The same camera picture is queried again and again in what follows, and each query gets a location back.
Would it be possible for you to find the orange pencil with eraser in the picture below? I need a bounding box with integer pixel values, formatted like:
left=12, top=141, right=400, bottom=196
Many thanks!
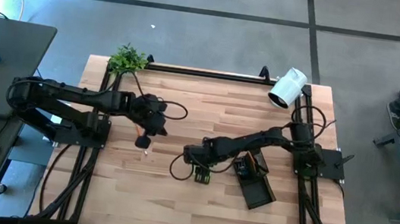
left=131, top=125, right=152, bottom=157
left=245, top=152, right=259, bottom=173

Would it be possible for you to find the blue marker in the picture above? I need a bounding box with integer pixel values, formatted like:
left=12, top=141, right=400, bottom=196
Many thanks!
left=236, top=162, right=250, bottom=178

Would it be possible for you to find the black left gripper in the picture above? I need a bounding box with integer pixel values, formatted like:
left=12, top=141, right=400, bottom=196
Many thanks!
left=128, top=91, right=172, bottom=153

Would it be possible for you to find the black aluminium rig frame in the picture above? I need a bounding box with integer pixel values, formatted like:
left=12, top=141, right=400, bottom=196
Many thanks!
left=27, top=39, right=371, bottom=224

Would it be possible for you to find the black floor cable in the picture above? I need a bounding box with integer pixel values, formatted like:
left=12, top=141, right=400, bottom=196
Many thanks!
left=36, top=140, right=73, bottom=223

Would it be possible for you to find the green sticky note pad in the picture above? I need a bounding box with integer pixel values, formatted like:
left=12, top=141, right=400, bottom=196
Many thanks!
left=194, top=167, right=213, bottom=181

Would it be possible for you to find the black mesh desk organizer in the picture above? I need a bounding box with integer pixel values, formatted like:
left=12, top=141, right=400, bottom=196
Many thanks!
left=225, top=146, right=283, bottom=214

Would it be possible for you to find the green potted plant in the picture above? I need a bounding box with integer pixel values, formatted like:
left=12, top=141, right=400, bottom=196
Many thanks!
left=106, top=40, right=152, bottom=80

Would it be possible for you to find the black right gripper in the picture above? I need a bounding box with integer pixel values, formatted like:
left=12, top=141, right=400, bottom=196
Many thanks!
left=179, top=142, right=219, bottom=186

